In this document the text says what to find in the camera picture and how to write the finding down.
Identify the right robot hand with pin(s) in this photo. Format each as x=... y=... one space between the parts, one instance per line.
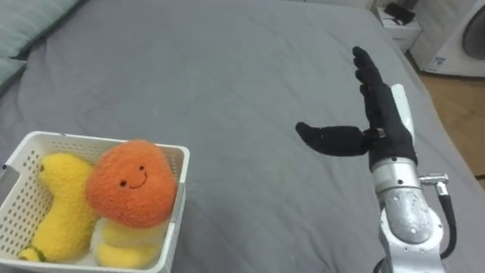
x=386 y=125

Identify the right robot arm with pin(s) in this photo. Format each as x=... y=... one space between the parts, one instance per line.
x=407 y=212

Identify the white cabinet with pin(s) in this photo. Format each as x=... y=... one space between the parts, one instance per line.
x=399 y=30

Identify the white washing machine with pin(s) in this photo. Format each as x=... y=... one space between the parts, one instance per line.
x=451 y=38

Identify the black object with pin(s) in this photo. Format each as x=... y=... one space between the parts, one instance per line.
x=399 y=13

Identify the grey bed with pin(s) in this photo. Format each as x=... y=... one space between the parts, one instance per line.
x=227 y=95

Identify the orange soft toy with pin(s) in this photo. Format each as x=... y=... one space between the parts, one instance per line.
x=132 y=186

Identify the pale yellow soft toy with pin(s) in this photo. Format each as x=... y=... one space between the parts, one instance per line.
x=125 y=246

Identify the yellow banana soft toy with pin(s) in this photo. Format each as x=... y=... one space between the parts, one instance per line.
x=64 y=212

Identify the white perforated plastic basket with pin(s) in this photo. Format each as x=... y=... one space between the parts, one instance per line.
x=22 y=212

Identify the light green pillow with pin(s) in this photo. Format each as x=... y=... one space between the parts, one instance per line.
x=22 y=26

